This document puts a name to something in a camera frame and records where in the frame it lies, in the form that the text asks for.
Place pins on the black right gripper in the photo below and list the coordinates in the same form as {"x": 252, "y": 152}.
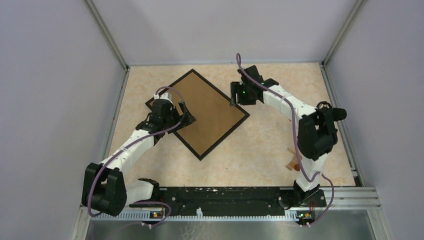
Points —
{"x": 235, "y": 88}

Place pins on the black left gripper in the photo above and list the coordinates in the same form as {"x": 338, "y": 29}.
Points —
{"x": 187, "y": 118}

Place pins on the brown frame backing board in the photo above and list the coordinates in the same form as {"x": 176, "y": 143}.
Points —
{"x": 215, "y": 118}

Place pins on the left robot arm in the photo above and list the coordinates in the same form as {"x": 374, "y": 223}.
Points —
{"x": 105, "y": 190}

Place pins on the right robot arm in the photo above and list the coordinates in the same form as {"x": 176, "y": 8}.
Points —
{"x": 313, "y": 127}

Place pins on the black microphone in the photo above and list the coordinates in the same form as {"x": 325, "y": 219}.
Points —
{"x": 338, "y": 114}

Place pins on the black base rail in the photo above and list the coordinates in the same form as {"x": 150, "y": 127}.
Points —
{"x": 235, "y": 201}

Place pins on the wooden frame stand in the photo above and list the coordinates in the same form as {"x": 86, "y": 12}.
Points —
{"x": 293, "y": 164}

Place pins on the aluminium enclosure frame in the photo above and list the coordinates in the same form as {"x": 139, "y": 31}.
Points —
{"x": 355, "y": 211}

